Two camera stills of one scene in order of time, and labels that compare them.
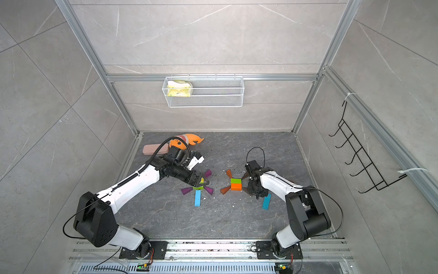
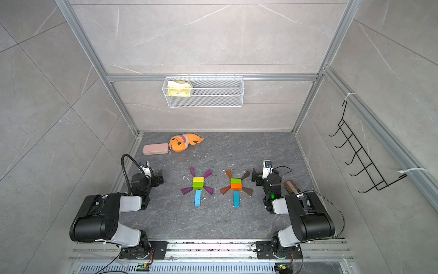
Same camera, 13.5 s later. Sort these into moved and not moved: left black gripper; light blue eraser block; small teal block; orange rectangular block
Moved: left black gripper; small teal block
Not moved: light blue eraser block; orange rectangular block
